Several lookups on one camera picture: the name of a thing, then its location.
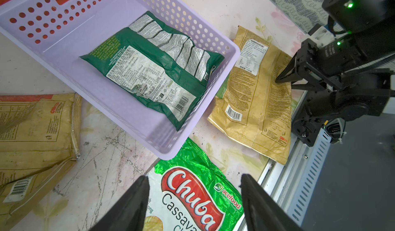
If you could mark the lilac plastic basket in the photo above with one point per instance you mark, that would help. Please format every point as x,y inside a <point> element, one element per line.
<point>57,35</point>

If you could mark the dark green chips bag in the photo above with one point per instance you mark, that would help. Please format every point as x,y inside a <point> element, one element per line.
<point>158,65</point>

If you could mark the white slotted cable duct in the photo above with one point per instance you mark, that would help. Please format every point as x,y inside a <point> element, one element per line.
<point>306,176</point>

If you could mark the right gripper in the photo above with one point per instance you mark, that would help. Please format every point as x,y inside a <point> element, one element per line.
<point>343,80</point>

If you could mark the green Chuba cassava chips bag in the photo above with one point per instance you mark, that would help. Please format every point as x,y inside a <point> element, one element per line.
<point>190,193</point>

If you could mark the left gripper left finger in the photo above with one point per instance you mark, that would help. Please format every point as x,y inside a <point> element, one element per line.
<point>129,212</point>

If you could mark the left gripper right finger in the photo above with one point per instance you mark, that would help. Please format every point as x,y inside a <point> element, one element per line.
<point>261,212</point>

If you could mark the tan chips bag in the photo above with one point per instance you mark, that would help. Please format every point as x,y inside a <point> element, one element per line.
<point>40,137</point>
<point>254,110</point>

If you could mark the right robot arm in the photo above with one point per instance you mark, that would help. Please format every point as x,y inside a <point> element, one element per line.
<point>375,17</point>

